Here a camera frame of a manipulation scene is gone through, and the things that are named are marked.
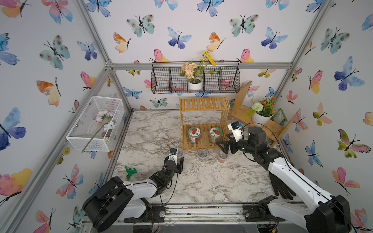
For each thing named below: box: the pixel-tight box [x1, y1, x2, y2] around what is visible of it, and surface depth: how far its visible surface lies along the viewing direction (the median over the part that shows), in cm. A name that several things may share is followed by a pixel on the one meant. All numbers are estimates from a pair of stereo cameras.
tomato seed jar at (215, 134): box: [209, 127, 222, 145], surface depth 95 cm
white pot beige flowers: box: [179, 49, 217, 91], surface depth 86 cm
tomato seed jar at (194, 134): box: [188, 126, 201, 144], surface depth 96 cm
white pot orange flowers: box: [245, 97, 278, 126], surface depth 95 cm
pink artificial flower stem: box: [81, 110, 115, 152], surface depth 75 cm
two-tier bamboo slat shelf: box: [179, 96, 231, 151], surface depth 90 cm
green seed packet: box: [273, 107, 288, 126], surface depth 112 cm
